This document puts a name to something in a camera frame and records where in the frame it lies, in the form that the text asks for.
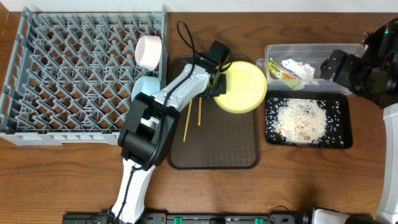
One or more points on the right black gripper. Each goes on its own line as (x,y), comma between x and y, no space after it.
(350,63)

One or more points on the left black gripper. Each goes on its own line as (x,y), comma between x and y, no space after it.
(219,82)

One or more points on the wooden chopstick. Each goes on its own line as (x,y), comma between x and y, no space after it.
(199,110)
(187,120)

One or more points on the yellow plate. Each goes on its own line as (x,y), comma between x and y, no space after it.
(246,87)

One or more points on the white tissue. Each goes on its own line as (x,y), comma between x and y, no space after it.
(304,71)

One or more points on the green snack bar wrapper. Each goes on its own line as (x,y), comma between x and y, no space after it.
(283,74)

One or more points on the light blue bowl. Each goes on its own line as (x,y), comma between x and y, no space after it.
(147,85)

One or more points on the rice food waste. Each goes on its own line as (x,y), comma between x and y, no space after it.
(304,122)

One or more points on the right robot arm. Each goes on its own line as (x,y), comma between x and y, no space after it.
(374,77)

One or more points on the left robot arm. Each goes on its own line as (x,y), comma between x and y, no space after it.
(149,129)

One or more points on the black waste tray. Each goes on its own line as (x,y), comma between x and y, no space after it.
(345,115)

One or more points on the grey dishwasher rack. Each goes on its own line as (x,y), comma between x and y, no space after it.
(70,75)

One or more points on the dark brown serving tray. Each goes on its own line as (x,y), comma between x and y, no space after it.
(223,141)

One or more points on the clear plastic bin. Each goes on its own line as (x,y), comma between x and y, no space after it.
(313,54)

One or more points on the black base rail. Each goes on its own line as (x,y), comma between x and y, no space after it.
(276,216)

